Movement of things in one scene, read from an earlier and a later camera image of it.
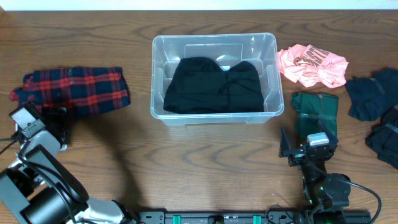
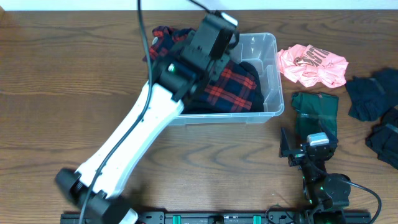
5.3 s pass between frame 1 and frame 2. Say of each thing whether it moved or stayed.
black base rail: stayed
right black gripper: stayed
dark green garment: stayed
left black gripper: moved
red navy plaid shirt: moved
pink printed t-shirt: stayed
